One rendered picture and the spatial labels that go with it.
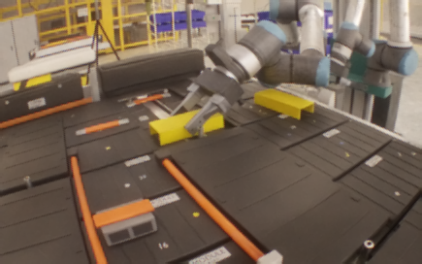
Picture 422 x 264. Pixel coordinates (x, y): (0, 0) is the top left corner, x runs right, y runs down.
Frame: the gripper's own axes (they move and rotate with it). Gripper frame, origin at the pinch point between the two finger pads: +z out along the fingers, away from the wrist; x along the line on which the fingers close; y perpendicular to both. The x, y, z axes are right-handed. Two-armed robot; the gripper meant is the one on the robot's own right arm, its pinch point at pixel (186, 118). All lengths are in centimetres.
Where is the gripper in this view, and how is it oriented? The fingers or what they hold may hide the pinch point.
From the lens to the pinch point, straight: 68.6
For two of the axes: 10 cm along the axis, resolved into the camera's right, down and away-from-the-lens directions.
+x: -5.0, -3.4, 7.9
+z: -6.8, 7.3, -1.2
